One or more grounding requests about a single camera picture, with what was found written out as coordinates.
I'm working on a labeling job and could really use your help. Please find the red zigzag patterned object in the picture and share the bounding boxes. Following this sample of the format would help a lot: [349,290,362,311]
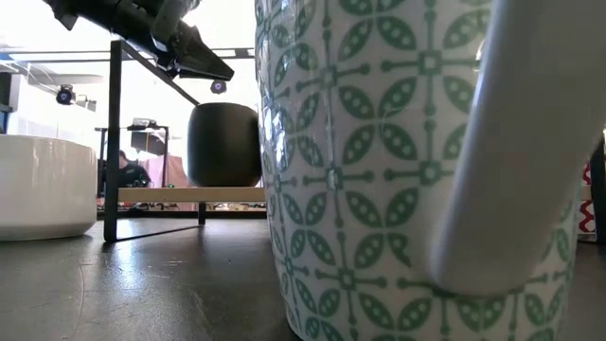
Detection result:
[578,160,597,234]

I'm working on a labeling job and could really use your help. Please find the white mug green leaf pattern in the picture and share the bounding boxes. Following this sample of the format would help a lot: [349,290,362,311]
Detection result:
[254,0,606,341]

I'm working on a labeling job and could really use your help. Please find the cream mug pink inside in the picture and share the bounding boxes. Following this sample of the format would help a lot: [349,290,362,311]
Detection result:
[0,134,98,242]

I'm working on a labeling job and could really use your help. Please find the pink background panel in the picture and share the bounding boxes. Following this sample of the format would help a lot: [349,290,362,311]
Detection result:
[141,153,190,188]

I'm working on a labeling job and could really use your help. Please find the black table mat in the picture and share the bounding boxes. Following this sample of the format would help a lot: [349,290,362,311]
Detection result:
[0,217,606,341]

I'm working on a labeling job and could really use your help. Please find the black background workstation frame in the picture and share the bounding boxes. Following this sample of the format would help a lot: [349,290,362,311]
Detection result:
[93,117,170,190]

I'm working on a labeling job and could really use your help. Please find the wooden board rack black legs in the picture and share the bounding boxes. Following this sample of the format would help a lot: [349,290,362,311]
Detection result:
[102,39,267,243]

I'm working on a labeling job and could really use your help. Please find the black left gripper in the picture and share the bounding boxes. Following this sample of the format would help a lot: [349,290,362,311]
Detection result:
[42,0,236,81]

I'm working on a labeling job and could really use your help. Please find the person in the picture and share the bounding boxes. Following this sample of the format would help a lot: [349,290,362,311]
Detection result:
[116,149,153,189]

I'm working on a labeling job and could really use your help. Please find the teal blue mug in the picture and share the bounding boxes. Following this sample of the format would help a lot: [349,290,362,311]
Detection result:
[187,101,263,188]

